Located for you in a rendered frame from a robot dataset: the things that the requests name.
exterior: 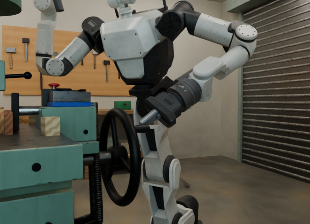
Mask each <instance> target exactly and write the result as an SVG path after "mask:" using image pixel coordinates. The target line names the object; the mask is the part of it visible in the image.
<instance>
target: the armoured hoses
mask: <svg viewBox="0 0 310 224"><path fill-rule="evenodd" d="M92 106H95V107H96V141H98V142H100V141H99V130H98V129H99V127H98V126H99V125H98V124H99V123H98V102H92ZM99 144H100V143H99ZM92 157H94V158H93V159H94V163H93V165H89V166H88V170H89V171H88V172H89V193H90V213H89V214H86V215H83V216H81V217H78V218H74V224H102V222H103V216H104V215H103V202H102V201H103V200H102V199H103V198H102V185H101V184H102V183H101V182H102V181H101V165H100V164H101V163H100V159H99V158H100V148H99V153H92Z"/></svg>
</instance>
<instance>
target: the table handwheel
mask: <svg viewBox="0 0 310 224"><path fill-rule="evenodd" d="M115 117H117V118H118V119H119V120H120V121H121V122H122V124H123V127H124V129H125V132H126V136H127V140H128V144H129V150H130V164H131V165H129V164H128V162H127V161H128V152H127V149H126V148H125V147H124V146H123V145H122V146H119V142H118V136H117V130H116V121H115ZM110 126H111V131H112V140H113V146H111V147H109V148H108V150H107V138H108V132H109V128H110ZM99 141H100V142H99V143H100V144H99V145H100V146H99V148H100V158H99V159H100V163H101V164H100V165H101V175H102V179H103V183H104V186H105V189H106V191H107V194H108V195H109V197H110V199H111V200H112V201H113V202H114V203H115V204H116V205H118V206H127V205H129V204H131V203H132V201H133V200H134V198H135V197H136V195H137V191H138V188H139V184H140V178H141V151H140V145H139V140H138V136H137V132H136V129H135V126H134V124H133V121H132V119H131V118H130V116H129V115H128V114H127V112H125V111H124V110H123V109H121V108H112V109H111V110H109V111H108V112H107V114H106V115H105V117H104V119H103V122H102V125H101V130H100V137H99ZM93 158H94V157H92V154H83V166H87V165H93V163H94V159H93ZM108 165H110V169H109V166H108ZM116 166H123V167H125V169H126V170H127V171H128V172H129V173H130V180H129V185H128V188H127V191H126V193H125V195H124V196H121V195H119V194H118V192H117V191H116V189H115V187H114V185H113V182H112V179H111V178H112V175H113V172H114V170H115V167H116Z"/></svg>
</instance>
